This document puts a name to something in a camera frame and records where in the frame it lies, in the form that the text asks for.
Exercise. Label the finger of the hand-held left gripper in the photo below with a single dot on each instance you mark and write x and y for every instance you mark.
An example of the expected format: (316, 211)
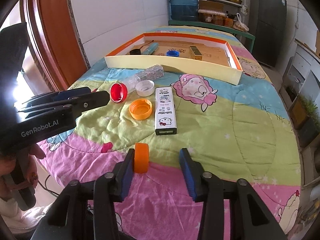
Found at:
(70, 93)
(95, 101)

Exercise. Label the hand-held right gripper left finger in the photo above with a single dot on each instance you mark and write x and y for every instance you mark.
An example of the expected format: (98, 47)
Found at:
(126, 172)

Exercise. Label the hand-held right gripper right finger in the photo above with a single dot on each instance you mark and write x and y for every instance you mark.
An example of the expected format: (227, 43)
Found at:
(188, 175)

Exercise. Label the small orange bottle cap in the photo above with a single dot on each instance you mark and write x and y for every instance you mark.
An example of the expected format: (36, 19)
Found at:
(141, 157)

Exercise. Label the red bottle cap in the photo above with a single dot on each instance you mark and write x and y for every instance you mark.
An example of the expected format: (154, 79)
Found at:
(118, 92)

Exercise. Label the large yellow-orange bottle cap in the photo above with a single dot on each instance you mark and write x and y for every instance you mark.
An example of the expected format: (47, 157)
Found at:
(140, 110)

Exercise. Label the white bottle cap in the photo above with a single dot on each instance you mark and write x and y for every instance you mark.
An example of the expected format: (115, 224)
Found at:
(145, 88)

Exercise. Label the clear floral lighter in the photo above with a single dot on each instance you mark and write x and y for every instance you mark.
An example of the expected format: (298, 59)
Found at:
(150, 73)

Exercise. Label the black bottle cap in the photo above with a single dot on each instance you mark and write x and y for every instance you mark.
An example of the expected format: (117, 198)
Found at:
(135, 52)

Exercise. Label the white cartoon-print lighter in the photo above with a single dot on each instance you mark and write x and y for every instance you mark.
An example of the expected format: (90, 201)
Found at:
(165, 110)

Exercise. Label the teal flower-print lighter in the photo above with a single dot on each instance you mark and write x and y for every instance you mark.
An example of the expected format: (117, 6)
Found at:
(150, 49)

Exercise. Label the shallow orange-rimmed cardboard tray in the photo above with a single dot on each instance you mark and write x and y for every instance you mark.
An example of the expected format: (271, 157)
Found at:
(175, 65)

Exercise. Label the blue bottle cap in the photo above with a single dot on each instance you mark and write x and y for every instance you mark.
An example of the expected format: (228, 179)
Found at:
(172, 53)

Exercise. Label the person's left hand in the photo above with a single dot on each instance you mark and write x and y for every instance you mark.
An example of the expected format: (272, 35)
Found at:
(38, 152)

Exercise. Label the red wooden door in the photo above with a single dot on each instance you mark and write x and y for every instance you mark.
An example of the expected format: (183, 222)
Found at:
(55, 30)

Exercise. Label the cartoon printed blanket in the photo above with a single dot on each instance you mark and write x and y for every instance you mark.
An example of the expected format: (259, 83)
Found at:
(225, 120)

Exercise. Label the dark planter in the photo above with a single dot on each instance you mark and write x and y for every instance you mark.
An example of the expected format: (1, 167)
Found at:
(310, 132)

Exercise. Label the brown planter with plants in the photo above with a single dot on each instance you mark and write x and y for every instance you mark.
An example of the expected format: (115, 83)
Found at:
(301, 110)

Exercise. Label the blue water jug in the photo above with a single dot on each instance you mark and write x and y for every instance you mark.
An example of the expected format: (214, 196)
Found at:
(183, 5)

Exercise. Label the orange food jar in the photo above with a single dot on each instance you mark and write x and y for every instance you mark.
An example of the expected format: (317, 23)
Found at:
(207, 19)
(228, 22)
(218, 20)

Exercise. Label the brown cardboard box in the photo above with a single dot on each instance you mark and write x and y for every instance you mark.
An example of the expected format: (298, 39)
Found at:
(211, 6)

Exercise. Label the plastic bag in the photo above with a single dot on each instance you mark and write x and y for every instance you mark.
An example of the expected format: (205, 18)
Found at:
(240, 26)

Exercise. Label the white shelf rack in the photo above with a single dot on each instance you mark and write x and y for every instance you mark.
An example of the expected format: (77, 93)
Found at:
(220, 0)

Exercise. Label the grey counter cabinet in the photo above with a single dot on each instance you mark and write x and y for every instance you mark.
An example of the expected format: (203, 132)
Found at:
(305, 62)

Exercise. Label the dark grey refrigerator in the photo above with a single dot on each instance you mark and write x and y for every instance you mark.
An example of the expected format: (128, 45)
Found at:
(267, 25)

